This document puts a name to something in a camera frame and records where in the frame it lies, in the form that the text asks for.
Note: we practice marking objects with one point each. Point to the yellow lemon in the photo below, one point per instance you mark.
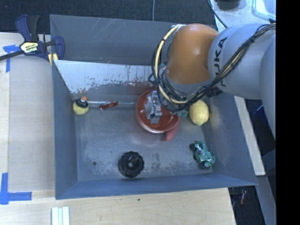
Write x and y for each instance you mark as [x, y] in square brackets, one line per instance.
[199, 112]

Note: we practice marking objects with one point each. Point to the red round bowl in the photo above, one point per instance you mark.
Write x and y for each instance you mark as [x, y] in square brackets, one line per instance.
[167, 122]

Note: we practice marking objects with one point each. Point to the grey metal bin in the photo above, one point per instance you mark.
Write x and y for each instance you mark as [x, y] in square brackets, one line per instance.
[112, 146]

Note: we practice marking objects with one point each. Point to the small red-brown glossy piece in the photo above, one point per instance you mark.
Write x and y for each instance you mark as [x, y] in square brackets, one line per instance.
[106, 106]

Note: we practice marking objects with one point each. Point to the black round ribbed knob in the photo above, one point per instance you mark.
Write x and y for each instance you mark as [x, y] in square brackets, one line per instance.
[130, 164]

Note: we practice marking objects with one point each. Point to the pink-red rounded piece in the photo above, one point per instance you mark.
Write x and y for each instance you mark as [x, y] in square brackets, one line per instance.
[171, 135]

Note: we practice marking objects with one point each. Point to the yellow toy duck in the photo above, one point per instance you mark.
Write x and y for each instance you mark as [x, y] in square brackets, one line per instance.
[80, 108]

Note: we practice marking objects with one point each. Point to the green toy motorcycle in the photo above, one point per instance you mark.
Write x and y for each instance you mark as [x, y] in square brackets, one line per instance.
[202, 155]

